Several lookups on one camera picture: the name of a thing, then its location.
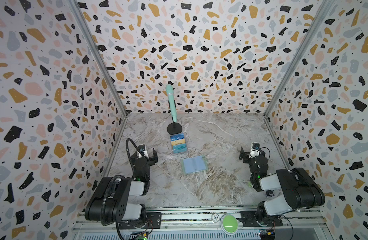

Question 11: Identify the teal card from holder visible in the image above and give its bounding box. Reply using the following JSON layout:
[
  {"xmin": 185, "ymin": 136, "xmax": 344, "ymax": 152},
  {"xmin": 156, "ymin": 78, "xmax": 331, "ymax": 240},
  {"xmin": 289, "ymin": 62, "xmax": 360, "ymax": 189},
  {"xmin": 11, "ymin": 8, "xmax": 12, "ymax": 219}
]
[{"xmin": 173, "ymin": 144, "xmax": 187, "ymax": 151}]

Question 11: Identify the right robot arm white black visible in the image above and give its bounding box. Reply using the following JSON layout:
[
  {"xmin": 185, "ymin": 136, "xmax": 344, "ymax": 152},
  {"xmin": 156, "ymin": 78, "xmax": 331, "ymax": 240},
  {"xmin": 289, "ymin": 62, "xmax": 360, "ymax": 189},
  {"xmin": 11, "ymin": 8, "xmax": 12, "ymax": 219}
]
[{"xmin": 239, "ymin": 143, "xmax": 325, "ymax": 222}]

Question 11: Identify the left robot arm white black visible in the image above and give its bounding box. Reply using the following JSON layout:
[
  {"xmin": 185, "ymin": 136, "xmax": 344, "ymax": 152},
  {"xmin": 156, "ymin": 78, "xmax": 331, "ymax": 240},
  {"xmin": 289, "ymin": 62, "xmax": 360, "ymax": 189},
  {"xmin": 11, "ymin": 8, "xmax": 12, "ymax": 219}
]
[{"xmin": 85, "ymin": 150, "xmax": 159, "ymax": 229}]

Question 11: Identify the yellow VIP card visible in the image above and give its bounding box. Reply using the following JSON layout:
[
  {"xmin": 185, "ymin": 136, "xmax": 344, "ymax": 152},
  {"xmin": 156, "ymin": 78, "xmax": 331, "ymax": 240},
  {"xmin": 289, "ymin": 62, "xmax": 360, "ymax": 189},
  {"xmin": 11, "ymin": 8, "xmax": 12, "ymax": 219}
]
[{"xmin": 171, "ymin": 139, "xmax": 186, "ymax": 146}]

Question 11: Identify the blue VIP card in stand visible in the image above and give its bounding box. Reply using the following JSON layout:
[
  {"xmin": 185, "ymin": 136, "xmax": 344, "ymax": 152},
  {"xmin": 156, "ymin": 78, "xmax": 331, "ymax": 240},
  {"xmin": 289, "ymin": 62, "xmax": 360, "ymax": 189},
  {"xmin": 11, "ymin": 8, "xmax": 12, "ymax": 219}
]
[{"xmin": 171, "ymin": 133, "xmax": 184, "ymax": 142}]

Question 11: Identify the black round microphone stand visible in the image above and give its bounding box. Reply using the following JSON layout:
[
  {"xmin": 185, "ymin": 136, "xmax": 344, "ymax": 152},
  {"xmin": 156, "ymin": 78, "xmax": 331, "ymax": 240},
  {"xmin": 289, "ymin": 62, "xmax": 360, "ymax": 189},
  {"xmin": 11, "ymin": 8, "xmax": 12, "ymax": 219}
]
[{"xmin": 167, "ymin": 101, "xmax": 183, "ymax": 136}]

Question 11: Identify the green round push button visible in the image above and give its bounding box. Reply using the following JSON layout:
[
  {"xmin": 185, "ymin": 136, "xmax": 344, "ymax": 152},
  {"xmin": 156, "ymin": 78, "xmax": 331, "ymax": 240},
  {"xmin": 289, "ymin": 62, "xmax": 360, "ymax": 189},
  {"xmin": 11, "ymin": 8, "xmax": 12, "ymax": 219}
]
[{"xmin": 220, "ymin": 214, "xmax": 238, "ymax": 235}]

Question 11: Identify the mint green microphone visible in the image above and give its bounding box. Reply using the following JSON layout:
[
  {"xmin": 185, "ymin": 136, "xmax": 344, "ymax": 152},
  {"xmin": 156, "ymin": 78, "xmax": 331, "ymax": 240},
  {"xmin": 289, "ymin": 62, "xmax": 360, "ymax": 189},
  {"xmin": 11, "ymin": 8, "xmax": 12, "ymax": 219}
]
[{"xmin": 166, "ymin": 84, "xmax": 177, "ymax": 123}]

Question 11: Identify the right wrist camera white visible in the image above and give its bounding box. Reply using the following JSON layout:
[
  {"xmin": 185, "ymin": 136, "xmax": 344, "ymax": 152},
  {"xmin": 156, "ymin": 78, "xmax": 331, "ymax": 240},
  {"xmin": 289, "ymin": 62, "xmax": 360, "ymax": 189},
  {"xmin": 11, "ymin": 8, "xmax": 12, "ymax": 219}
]
[{"xmin": 249, "ymin": 142, "xmax": 260, "ymax": 158}]

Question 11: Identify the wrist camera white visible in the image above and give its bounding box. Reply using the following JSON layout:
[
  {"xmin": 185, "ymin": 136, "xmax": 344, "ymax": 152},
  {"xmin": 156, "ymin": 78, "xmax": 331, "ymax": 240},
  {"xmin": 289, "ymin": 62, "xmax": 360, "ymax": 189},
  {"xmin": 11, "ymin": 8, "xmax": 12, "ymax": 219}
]
[
  {"xmin": 138, "ymin": 144, "xmax": 149, "ymax": 158},
  {"xmin": 249, "ymin": 142, "xmax": 260, "ymax": 158}
]

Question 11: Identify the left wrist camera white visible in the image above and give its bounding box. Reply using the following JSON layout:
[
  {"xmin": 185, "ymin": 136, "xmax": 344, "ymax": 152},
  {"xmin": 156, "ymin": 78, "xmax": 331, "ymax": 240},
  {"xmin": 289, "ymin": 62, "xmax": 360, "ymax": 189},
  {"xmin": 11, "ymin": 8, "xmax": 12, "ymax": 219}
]
[{"xmin": 138, "ymin": 144, "xmax": 149, "ymax": 158}]

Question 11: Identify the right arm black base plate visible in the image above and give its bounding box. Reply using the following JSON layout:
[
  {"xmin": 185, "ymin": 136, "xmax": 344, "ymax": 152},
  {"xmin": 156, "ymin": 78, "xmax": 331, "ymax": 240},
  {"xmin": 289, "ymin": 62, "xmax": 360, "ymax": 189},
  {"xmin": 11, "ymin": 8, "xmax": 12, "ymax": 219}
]
[{"xmin": 240, "ymin": 211, "xmax": 283, "ymax": 227}]

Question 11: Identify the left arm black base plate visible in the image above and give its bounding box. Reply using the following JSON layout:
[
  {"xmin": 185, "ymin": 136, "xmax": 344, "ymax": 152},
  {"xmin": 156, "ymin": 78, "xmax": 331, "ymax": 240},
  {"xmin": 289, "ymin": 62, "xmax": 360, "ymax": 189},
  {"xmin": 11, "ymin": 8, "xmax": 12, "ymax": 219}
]
[{"xmin": 119, "ymin": 212, "xmax": 162, "ymax": 231}]

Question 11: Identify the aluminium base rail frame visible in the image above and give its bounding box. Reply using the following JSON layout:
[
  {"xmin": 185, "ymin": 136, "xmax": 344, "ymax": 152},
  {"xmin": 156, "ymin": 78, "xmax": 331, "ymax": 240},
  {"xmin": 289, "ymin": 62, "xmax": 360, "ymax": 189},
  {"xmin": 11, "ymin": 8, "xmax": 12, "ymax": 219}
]
[{"xmin": 72, "ymin": 206, "xmax": 333, "ymax": 240}]

